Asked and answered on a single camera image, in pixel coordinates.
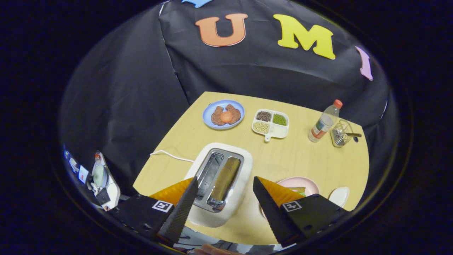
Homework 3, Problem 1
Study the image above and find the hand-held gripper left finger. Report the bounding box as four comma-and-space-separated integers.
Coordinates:
106, 176, 199, 245

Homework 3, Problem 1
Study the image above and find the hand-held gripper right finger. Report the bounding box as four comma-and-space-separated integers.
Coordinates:
253, 176, 349, 248

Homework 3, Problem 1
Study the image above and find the toasted bread slice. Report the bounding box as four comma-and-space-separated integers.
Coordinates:
211, 157, 241, 202

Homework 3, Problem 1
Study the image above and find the pink round plate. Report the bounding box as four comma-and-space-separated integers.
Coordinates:
276, 177, 320, 197

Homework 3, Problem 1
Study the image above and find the white toaster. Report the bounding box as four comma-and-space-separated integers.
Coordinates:
184, 142, 253, 228

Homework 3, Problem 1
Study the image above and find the white square plate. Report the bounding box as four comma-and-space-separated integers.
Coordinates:
328, 187, 350, 208

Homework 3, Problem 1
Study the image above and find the white device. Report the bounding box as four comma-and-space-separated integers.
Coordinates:
91, 151, 121, 211

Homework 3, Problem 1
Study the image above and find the white divided tray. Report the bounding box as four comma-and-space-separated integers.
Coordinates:
252, 108, 289, 142

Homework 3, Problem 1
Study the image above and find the brown meat patty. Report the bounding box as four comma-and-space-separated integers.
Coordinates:
211, 106, 227, 126
225, 104, 241, 124

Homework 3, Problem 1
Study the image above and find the blue round plate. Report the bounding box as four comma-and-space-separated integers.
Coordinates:
202, 100, 245, 130

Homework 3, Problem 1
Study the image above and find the clear bottle with orange cap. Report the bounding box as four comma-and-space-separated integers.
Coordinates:
308, 99, 343, 143

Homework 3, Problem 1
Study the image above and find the white toaster cable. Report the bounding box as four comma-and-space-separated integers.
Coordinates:
150, 150, 195, 163

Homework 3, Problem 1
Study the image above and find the wire cutlery holder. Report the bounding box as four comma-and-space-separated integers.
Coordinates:
330, 119, 355, 148

